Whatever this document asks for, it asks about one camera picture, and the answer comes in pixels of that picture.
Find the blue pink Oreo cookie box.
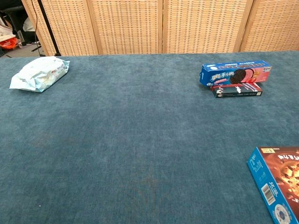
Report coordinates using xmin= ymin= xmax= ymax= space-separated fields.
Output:
xmin=199 ymin=60 xmax=273 ymax=87

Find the small dark flat box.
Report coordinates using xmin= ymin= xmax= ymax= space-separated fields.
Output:
xmin=210 ymin=82 xmax=263 ymax=98

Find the blue chocolate cookie box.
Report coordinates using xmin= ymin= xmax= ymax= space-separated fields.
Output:
xmin=247 ymin=146 xmax=299 ymax=224

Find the woven wooden screen panel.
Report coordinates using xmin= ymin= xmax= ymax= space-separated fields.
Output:
xmin=239 ymin=0 xmax=299 ymax=52
xmin=162 ymin=0 xmax=255 ymax=54
xmin=21 ymin=0 xmax=100 ymax=56
xmin=87 ymin=0 xmax=164 ymax=56

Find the black tripod stand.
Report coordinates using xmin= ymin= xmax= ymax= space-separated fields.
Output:
xmin=37 ymin=0 xmax=62 ymax=56

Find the orange plastic bag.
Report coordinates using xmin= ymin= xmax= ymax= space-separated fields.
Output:
xmin=0 ymin=37 xmax=18 ymax=50

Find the white paper stack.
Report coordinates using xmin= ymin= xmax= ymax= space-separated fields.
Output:
xmin=0 ymin=17 xmax=15 ymax=42

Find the black office chair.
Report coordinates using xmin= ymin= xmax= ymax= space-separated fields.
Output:
xmin=0 ymin=0 xmax=39 ymax=46

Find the thin black hanging cable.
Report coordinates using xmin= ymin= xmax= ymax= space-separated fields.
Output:
xmin=31 ymin=0 xmax=46 ymax=57

